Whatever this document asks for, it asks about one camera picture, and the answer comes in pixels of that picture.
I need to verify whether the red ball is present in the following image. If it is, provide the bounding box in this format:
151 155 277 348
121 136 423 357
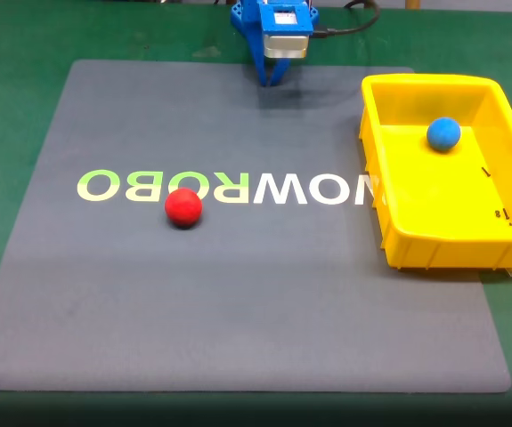
164 187 204 230

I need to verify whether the blue ball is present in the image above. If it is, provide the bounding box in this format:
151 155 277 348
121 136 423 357
426 117 462 152

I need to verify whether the yellow plastic bin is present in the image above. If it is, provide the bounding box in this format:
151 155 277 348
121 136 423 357
358 73 512 271

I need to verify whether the grey mat with lettering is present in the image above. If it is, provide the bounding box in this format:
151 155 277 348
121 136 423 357
0 60 512 395

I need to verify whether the silver camera box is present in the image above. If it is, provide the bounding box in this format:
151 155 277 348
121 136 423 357
263 34 309 60

